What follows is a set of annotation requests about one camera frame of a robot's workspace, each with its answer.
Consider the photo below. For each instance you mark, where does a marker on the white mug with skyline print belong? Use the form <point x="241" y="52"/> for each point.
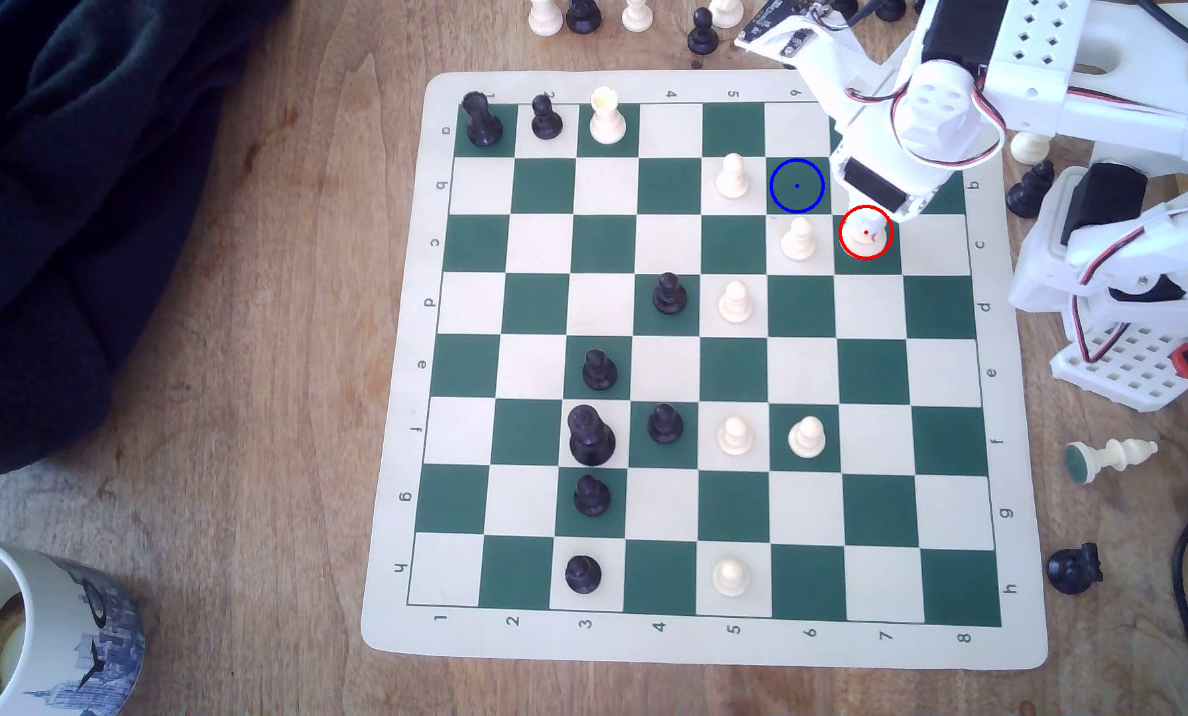
<point x="87" y="636"/>

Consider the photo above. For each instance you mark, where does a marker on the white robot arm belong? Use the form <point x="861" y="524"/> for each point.
<point x="1101" y="109"/>

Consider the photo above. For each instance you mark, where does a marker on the black pawn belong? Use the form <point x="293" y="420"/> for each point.
<point x="583" y="575"/>
<point x="546" y="119"/>
<point x="670" y="294"/>
<point x="600" y="371"/>
<point x="702" y="36"/>
<point x="665" y="425"/>
<point x="592" y="496"/>

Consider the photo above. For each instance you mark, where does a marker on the white pawn row f right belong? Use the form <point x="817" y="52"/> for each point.
<point x="807" y="438"/>

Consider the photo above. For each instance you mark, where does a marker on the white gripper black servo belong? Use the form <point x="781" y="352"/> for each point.
<point x="876" y="185"/>

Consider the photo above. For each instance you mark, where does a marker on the white chess piece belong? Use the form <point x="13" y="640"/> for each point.
<point x="725" y="10"/>
<point x="638" y="13"/>
<point x="545" y="16"/>

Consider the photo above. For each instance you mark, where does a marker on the white bishop with green base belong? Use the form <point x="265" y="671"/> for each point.
<point x="1111" y="458"/>

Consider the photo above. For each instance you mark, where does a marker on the white rook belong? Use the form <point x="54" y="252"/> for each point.
<point x="607" y="117"/>

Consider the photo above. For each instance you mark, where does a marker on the tall black chess piece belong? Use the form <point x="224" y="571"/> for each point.
<point x="482" y="121"/>

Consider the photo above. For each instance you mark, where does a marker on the green and cream chess mat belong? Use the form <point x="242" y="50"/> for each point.
<point x="544" y="636"/>

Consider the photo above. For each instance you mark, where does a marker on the large black chess piece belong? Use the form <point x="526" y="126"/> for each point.
<point x="591" y="438"/>

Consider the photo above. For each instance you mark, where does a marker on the white camera mount with board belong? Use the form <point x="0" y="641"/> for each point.
<point x="813" y="55"/>

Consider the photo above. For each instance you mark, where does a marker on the white pawn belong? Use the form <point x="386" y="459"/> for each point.
<point x="799" y="240"/>
<point x="735" y="302"/>
<point x="866" y="239"/>
<point x="1030" y="148"/>
<point x="735" y="437"/>
<point x="731" y="577"/>
<point x="732" y="177"/>

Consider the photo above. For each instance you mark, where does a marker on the dark fabric garment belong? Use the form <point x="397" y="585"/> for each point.
<point x="77" y="199"/>

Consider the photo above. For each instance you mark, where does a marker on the black knight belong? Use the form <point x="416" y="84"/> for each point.
<point x="1073" y="569"/>
<point x="1030" y="191"/>

